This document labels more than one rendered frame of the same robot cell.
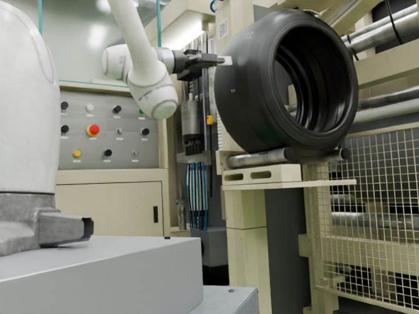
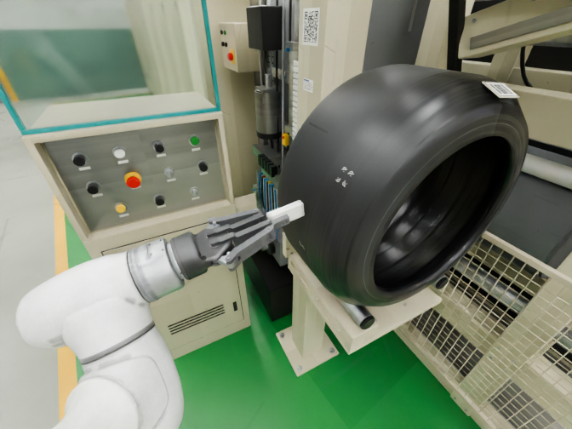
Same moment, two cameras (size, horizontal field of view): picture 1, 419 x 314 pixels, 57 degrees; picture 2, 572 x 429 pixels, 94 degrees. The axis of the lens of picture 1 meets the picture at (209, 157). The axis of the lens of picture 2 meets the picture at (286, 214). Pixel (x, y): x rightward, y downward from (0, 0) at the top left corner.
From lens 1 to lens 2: 115 cm
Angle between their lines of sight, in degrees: 40
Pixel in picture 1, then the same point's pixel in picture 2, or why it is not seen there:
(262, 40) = (368, 206)
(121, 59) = (54, 343)
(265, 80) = (355, 271)
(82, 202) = not seen: hidden behind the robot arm
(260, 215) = not seen: hidden behind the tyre
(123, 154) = (180, 195)
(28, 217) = not seen: outside the picture
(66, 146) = (105, 203)
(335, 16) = (536, 22)
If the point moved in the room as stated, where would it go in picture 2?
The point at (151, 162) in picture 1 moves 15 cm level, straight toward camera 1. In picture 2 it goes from (215, 194) to (210, 215)
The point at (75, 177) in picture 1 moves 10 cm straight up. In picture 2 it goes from (126, 238) to (116, 216)
